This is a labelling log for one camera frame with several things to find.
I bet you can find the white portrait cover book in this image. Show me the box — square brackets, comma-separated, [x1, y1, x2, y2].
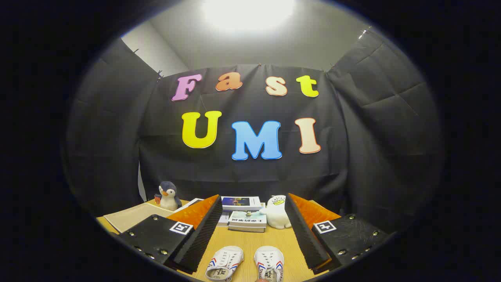
[174, 198, 205, 213]

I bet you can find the blue photo cover book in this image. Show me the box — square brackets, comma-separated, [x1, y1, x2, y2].
[221, 196, 262, 212]

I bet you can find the white duck plush toy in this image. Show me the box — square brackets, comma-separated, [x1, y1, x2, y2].
[259, 195, 292, 230]

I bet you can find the white canvas shoe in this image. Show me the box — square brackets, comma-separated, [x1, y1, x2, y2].
[205, 246, 244, 282]
[254, 246, 285, 282]

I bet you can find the grey penguin plush toy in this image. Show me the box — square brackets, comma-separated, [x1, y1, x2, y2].
[154, 181, 182, 212]

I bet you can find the pale sky cover book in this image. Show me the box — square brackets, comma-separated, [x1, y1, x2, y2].
[228, 211, 267, 233]

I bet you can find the bright ceiling light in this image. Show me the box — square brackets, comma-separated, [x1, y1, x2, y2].
[203, 0, 296, 31]

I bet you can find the beige fabric storage box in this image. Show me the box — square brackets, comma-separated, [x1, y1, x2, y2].
[103, 202, 175, 234]

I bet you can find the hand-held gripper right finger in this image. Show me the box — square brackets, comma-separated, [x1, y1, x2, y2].
[285, 193, 392, 275]

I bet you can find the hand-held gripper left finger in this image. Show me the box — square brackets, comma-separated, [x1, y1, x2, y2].
[117, 195, 223, 273]

